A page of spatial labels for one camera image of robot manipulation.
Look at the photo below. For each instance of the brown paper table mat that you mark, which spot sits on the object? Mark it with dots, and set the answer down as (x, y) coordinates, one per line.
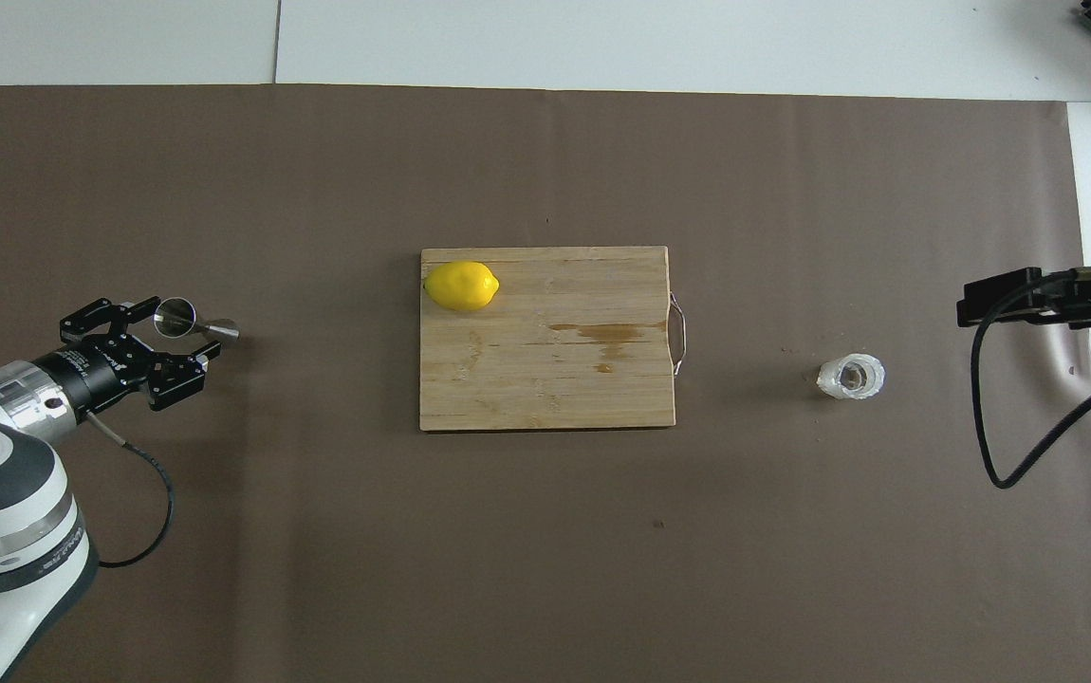
(413, 531)

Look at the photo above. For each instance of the yellow lemon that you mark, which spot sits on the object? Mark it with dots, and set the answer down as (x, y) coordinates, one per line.
(460, 286)

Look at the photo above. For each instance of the steel double jigger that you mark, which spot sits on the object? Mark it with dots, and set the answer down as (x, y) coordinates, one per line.
(180, 318)

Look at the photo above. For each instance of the wooden cutting board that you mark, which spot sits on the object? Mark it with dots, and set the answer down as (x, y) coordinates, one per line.
(545, 379)

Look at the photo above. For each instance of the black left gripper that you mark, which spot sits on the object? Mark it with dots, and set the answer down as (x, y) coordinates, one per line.
(95, 372)

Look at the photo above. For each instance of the clear faceted glass cup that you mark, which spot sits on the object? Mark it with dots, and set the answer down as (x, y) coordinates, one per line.
(851, 377)

